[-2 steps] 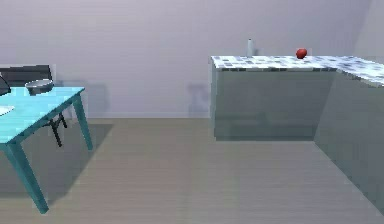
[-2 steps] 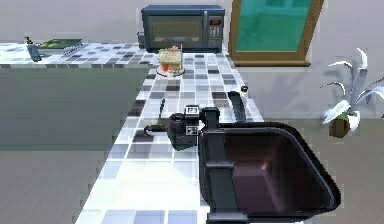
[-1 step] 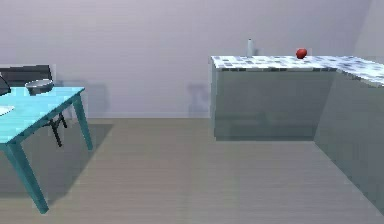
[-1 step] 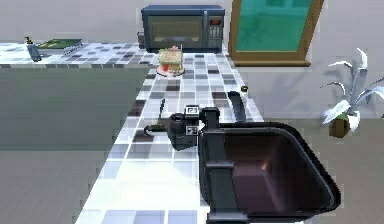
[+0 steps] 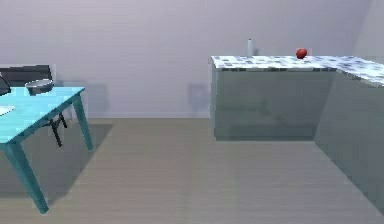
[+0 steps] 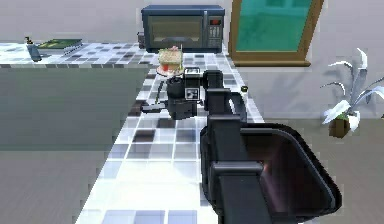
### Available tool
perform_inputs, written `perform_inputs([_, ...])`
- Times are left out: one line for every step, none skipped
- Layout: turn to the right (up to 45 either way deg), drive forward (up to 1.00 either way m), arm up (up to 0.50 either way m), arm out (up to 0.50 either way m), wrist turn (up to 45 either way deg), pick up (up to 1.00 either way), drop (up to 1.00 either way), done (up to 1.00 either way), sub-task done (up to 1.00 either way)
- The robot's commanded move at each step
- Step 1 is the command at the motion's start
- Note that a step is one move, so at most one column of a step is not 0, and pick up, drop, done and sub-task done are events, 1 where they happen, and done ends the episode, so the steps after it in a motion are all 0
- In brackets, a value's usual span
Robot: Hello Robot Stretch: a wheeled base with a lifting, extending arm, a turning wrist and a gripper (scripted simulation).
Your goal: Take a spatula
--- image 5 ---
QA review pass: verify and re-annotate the turquoise table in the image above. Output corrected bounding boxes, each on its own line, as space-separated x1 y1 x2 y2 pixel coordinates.
0 86 94 215

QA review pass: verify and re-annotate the grey metal bowl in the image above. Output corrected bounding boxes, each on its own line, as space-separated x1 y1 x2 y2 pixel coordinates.
25 78 55 97

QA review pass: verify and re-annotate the black chair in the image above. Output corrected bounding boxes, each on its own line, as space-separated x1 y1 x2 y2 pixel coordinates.
0 64 69 148

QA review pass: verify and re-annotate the grey kitchen counter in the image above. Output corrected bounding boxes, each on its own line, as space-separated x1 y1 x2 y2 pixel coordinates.
209 55 384 216

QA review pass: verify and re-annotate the black curved object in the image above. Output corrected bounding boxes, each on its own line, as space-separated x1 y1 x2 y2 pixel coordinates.
0 73 12 97

